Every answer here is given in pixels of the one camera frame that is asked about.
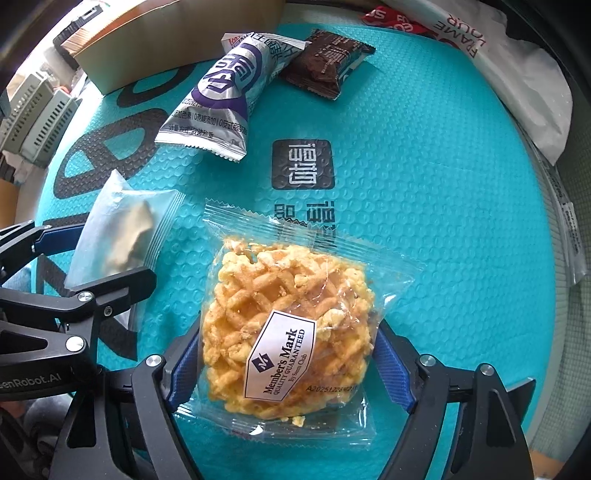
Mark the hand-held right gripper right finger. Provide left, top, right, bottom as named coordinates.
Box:
left=372, top=318, right=532, bottom=480

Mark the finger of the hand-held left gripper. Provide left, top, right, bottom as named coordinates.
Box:
left=0, top=220, right=90, bottom=287
left=0, top=267, right=158, bottom=370

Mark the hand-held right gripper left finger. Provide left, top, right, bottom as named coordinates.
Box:
left=60, top=318, right=206, bottom=480

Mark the translucent white snack packet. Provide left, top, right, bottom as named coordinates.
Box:
left=65, top=170, right=185, bottom=333

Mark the clear waffle pastry packet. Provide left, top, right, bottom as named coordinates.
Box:
left=178, top=198, right=428, bottom=450

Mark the brown cardboard box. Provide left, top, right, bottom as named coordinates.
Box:
left=60, top=0, right=287, bottom=95

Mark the grey plastic basket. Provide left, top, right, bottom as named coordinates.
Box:
left=18, top=90, right=81, bottom=167
left=0, top=74, right=51, bottom=148

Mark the teal bubble mailer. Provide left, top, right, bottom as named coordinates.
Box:
left=34, top=21, right=561, bottom=480

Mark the purple white snack packet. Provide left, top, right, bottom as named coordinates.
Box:
left=154, top=31, right=311, bottom=163

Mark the brown snack packet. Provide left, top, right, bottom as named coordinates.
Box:
left=281, top=28, right=376, bottom=100

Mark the white plastic bag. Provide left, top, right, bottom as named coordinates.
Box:
left=383, top=0, right=575, bottom=164

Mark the red white lettered packet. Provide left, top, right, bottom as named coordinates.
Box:
left=360, top=4, right=432, bottom=35

